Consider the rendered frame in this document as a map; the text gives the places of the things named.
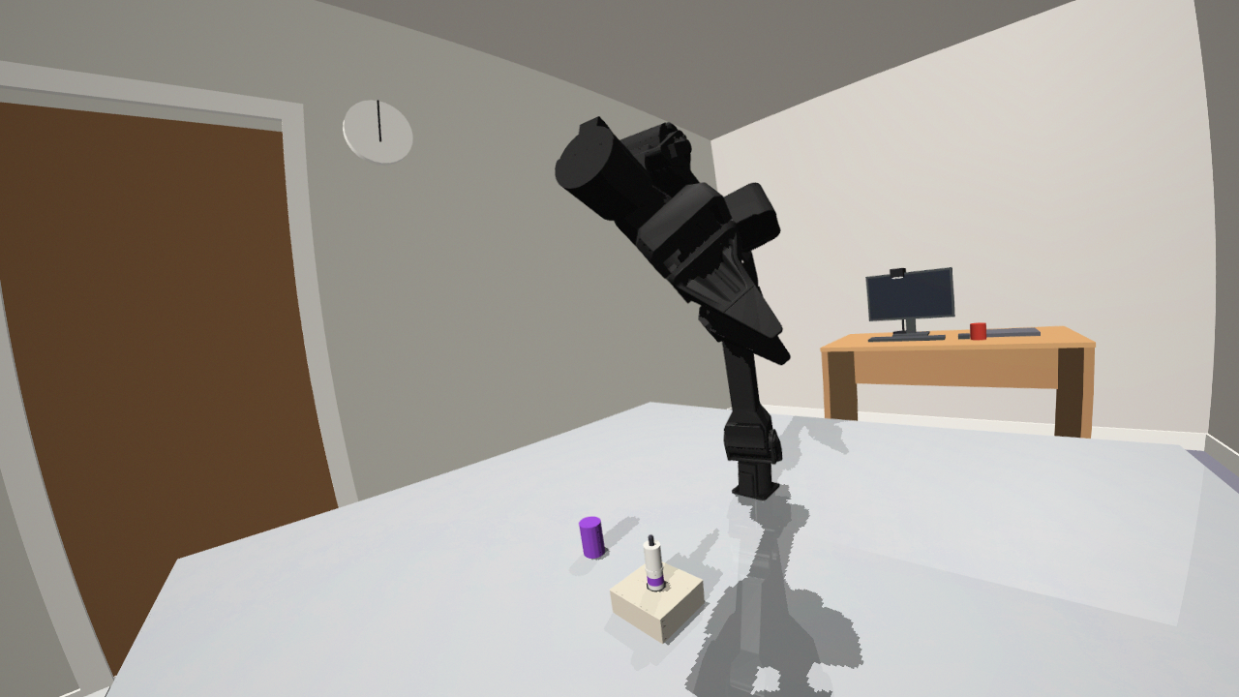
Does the purple marker cap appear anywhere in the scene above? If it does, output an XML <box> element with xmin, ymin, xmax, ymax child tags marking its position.
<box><xmin>579</xmin><ymin>517</ymin><xmax>605</xmax><ymax>560</ymax></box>

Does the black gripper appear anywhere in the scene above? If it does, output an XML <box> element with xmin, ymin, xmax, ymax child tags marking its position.
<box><xmin>636</xmin><ymin>182</ymin><xmax>790</xmax><ymax>365</ymax></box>

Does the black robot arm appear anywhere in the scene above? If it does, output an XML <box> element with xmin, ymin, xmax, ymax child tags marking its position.
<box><xmin>555</xmin><ymin>118</ymin><xmax>782</xmax><ymax>500</ymax></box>

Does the white marker with purple band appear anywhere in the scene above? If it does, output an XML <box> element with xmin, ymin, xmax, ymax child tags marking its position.
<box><xmin>644</xmin><ymin>534</ymin><xmax>665</xmax><ymax>591</ymax></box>

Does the beige square holder block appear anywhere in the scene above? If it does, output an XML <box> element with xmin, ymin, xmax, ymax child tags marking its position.
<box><xmin>610</xmin><ymin>562</ymin><xmax>705</xmax><ymax>644</ymax></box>

